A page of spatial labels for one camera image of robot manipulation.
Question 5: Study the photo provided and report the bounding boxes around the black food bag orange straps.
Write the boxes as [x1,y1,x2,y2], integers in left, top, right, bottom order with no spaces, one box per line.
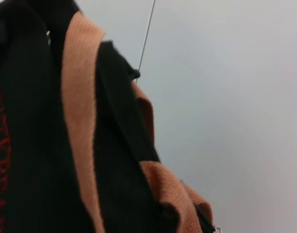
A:
[0,0,222,233]

